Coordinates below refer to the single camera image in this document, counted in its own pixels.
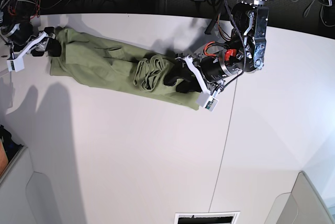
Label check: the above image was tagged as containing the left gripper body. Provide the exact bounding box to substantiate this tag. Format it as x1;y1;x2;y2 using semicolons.
176;52;242;95

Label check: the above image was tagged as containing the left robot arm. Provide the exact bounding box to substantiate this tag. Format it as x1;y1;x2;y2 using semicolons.
163;0;269;96

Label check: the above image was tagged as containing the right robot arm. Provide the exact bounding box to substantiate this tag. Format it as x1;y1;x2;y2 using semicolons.
1;0;62;58

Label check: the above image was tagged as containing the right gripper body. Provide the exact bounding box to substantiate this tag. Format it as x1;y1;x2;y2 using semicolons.
1;22;56;59

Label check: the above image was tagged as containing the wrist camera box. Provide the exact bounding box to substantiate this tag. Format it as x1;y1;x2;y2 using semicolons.
196;93;219;111
7;58;25;72

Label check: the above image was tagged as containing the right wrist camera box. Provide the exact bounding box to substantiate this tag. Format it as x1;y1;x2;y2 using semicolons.
7;58;25;72

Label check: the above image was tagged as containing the green t-shirt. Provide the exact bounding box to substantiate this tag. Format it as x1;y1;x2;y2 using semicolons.
50;27;199;110

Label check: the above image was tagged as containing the white table vent grille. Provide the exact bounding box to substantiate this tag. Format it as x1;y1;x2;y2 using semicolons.
173;211;240;224

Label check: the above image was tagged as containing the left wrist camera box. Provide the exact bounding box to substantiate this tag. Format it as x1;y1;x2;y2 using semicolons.
196;93;219;111

